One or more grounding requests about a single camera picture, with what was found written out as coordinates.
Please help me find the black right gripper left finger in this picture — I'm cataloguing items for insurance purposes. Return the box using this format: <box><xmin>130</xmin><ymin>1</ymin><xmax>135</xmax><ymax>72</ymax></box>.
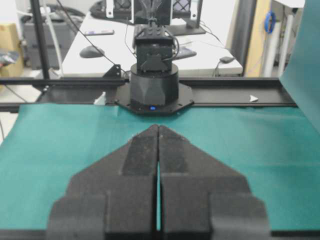
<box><xmin>47</xmin><ymin>125</ymin><xmax>159</xmax><ymax>240</ymax></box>

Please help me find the green table mat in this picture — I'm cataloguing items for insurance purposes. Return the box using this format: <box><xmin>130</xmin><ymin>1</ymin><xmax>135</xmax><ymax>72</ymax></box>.
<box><xmin>0</xmin><ymin>104</ymin><xmax>320</xmax><ymax>231</ymax></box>

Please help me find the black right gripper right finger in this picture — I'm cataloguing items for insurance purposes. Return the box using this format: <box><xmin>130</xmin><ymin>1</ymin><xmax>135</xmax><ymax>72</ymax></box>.
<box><xmin>158</xmin><ymin>125</ymin><xmax>271</xmax><ymax>240</ymax></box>

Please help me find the black computer mouse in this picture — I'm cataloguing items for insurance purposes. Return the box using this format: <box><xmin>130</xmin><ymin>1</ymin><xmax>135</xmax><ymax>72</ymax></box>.
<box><xmin>79</xmin><ymin>45</ymin><xmax>105</xmax><ymax>59</ymax></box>

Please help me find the black monitor with stand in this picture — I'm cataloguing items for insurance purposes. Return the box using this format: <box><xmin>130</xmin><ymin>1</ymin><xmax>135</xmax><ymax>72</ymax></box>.
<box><xmin>102</xmin><ymin>0</ymin><xmax>206</xmax><ymax>36</ymax></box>

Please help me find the black aluminium frame rail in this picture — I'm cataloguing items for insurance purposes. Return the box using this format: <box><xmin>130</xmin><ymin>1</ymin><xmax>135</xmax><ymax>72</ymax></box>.
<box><xmin>0</xmin><ymin>77</ymin><xmax>296</xmax><ymax>115</ymax></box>

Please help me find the white office desk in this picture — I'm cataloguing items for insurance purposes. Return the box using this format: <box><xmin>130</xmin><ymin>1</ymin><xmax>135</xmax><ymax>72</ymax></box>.
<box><xmin>62</xmin><ymin>14</ymin><xmax>243</xmax><ymax>78</ymax></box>

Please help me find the blue cable coil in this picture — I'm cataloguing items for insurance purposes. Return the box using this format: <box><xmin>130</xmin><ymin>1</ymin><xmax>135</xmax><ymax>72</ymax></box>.
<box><xmin>264</xmin><ymin>10</ymin><xmax>276</xmax><ymax>35</ymax></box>

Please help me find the black vertical frame post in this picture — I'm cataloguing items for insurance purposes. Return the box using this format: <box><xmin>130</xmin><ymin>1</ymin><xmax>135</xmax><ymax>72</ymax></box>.
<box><xmin>30</xmin><ymin>0</ymin><xmax>50</xmax><ymax>79</ymax></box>

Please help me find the grey cabinet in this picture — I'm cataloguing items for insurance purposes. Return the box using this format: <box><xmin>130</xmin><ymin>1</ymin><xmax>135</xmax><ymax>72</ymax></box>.
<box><xmin>23</xmin><ymin>22</ymin><xmax>76</xmax><ymax>70</ymax></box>

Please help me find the small black desk device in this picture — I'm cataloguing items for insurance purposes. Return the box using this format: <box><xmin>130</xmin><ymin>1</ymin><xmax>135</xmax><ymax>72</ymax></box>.
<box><xmin>219</xmin><ymin>56</ymin><xmax>235</xmax><ymax>64</ymax></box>

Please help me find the cardboard box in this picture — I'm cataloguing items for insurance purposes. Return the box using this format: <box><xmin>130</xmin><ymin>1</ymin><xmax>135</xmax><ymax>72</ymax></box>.
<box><xmin>0</xmin><ymin>23</ymin><xmax>24</xmax><ymax>78</ymax></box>

